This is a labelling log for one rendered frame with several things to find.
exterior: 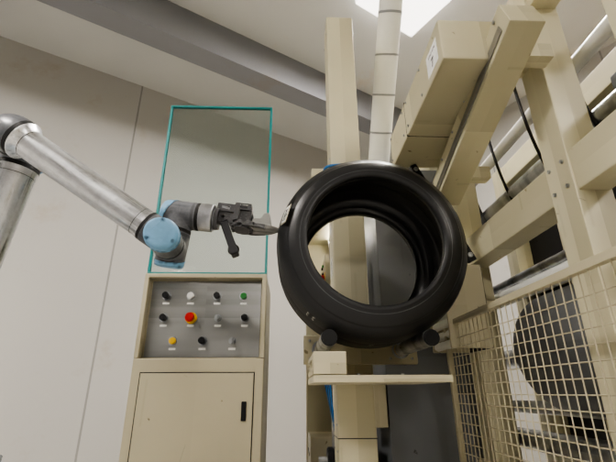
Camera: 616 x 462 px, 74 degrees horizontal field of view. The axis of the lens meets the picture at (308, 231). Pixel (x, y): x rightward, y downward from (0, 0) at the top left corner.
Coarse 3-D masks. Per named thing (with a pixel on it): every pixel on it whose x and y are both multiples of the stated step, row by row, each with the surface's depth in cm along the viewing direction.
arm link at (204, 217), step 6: (204, 204) 129; (210, 204) 130; (198, 210) 127; (204, 210) 127; (210, 210) 127; (198, 216) 127; (204, 216) 127; (210, 216) 127; (198, 222) 127; (204, 222) 127; (210, 222) 127; (198, 228) 129; (204, 228) 128; (210, 228) 128
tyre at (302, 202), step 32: (320, 192) 123; (352, 192) 150; (384, 192) 148; (416, 192) 125; (288, 224) 120; (320, 224) 149; (416, 224) 148; (448, 224) 121; (288, 256) 117; (416, 256) 146; (448, 256) 117; (288, 288) 118; (320, 288) 112; (416, 288) 142; (448, 288) 114; (320, 320) 113; (352, 320) 110; (384, 320) 110; (416, 320) 111
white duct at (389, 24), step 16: (384, 0) 205; (400, 0) 205; (384, 16) 207; (400, 16) 208; (384, 32) 209; (400, 32) 212; (384, 48) 211; (384, 64) 213; (384, 80) 216; (384, 96) 218; (384, 112) 221; (384, 128) 223; (384, 144) 226; (384, 160) 229
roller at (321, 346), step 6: (324, 330) 111; (330, 330) 111; (324, 336) 110; (330, 336) 110; (336, 336) 110; (318, 342) 120; (324, 342) 109; (330, 342) 109; (318, 348) 126; (324, 348) 117; (330, 348) 122
